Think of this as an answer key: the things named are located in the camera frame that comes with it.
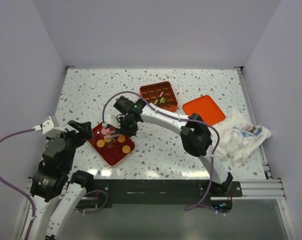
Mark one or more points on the orange flower cookie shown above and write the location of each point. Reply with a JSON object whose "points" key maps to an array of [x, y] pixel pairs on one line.
{"points": [[107, 139]]}

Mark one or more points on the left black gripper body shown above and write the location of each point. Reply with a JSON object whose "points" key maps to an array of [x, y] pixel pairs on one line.
{"points": [[74, 140]]}

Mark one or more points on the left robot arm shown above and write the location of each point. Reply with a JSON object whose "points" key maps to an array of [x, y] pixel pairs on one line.
{"points": [[53, 194]]}

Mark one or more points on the orange cookie lower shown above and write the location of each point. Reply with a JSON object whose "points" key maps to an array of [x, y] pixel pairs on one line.
{"points": [[126, 149]]}

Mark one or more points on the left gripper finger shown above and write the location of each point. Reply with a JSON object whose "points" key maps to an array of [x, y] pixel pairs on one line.
{"points": [[86, 130], [75, 125]]}

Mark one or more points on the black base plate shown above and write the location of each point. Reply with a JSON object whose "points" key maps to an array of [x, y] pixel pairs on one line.
{"points": [[168, 192]]}

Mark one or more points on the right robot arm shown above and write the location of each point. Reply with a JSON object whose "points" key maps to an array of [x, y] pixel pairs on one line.
{"points": [[199, 139]]}

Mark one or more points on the red cookie tray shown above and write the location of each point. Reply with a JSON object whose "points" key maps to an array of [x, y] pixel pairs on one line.
{"points": [[112, 151]]}

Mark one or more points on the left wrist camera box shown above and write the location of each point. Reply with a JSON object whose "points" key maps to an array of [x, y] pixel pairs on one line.
{"points": [[50, 127]]}

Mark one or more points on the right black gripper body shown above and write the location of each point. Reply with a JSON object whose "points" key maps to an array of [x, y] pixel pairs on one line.
{"points": [[127, 126]]}

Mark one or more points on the white crumpled plastic bag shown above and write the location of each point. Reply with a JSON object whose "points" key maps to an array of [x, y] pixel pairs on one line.
{"points": [[239, 138]]}

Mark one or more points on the orange box lid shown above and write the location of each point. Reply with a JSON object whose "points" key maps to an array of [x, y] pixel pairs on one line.
{"points": [[208, 110]]}

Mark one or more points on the orange cookie left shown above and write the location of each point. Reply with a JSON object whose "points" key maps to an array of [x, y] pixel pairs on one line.
{"points": [[100, 143]]}

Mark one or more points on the orange compartment cookie box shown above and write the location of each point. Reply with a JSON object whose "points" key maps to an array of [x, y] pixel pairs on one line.
{"points": [[151, 93]]}

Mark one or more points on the orange cookie upper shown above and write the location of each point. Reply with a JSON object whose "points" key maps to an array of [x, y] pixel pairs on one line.
{"points": [[121, 139]]}

